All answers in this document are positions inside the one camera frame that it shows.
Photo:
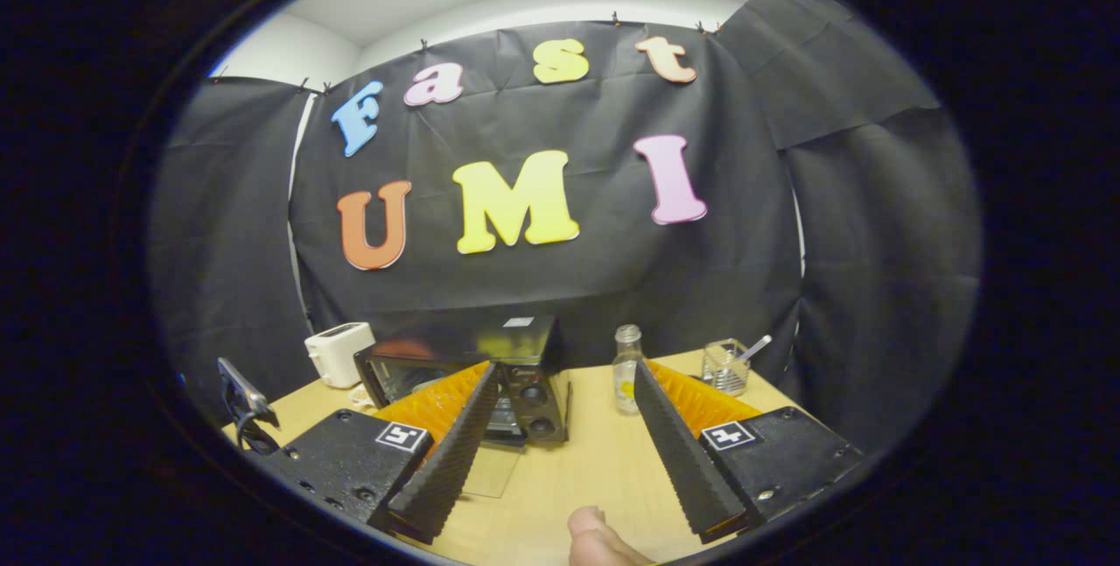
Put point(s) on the white toaster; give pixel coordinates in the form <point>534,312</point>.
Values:
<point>337,356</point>

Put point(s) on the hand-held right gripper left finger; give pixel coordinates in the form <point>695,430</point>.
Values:
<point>446,470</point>

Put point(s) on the black electric oven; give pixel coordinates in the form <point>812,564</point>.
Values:
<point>534,391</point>

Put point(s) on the clear glass bottle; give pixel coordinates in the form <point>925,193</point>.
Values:
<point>626,373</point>

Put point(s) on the white plastic straw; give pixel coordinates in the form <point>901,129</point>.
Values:
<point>757,345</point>

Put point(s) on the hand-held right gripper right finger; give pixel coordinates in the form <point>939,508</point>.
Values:
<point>682,470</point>

